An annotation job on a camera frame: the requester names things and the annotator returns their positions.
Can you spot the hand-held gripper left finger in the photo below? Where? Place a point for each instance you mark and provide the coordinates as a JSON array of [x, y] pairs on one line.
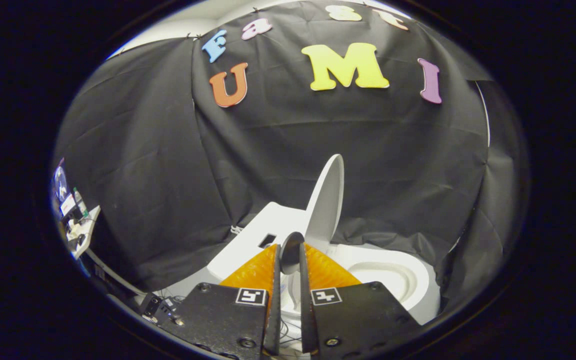
[[273, 310]]

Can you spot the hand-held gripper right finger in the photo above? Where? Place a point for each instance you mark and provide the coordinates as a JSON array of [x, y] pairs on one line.
[[307, 310]]

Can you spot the white toilet lid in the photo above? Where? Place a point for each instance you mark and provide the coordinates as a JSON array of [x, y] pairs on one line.
[[328, 200]]

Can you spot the white toilet seat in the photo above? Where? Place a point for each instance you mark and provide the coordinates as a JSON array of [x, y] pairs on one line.
[[410, 272]]

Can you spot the white toilet bowl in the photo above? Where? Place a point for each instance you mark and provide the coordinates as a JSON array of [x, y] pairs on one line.
[[432, 306]]

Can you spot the black electronic box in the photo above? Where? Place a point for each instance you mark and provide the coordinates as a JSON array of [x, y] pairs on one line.
[[157, 306]]

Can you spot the black backdrop cloth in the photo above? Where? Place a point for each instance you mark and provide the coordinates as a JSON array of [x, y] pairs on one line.
[[168, 175]]

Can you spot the cluttered white shelf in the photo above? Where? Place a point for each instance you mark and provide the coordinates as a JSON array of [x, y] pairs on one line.
[[80, 230]]

